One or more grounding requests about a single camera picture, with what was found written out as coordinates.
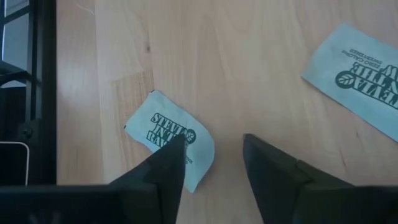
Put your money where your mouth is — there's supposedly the green stevia sweetener packet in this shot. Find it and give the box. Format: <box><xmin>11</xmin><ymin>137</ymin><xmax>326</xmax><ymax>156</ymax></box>
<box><xmin>301</xmin><ymin>22</ymin><xmax>398</xmax><ymax>142</ymax></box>
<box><xmin>123</xmin><ymin>89</ymin><xmax>216</xmax><ymax>194</ymax></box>

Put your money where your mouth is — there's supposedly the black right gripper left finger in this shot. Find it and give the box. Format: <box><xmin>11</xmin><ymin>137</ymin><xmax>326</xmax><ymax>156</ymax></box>
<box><xmin>108</xmin><ymin>134</ymin><xmax>187</xmax><ymax>224</ymax></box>

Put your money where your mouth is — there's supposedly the white-edged dark panel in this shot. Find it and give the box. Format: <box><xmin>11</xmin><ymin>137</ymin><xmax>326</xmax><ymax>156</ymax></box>
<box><xmin>0</xmin><ymin>141</ymin><xmax>30</xmax><ymax>187</ymax></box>

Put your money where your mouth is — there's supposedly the black metal rig frame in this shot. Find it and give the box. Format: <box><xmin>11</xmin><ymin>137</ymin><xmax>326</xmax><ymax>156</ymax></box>
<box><xmin>0</xmin><ymin>0</ymin><xmax>57</xmax><ymax>187</ymax></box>

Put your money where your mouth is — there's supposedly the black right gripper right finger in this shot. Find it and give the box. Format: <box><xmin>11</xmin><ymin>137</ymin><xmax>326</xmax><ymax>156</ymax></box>
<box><xmin>243</xmin><ymin>133</ymin><xmax>355</xmax><ymax>224</ymax></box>

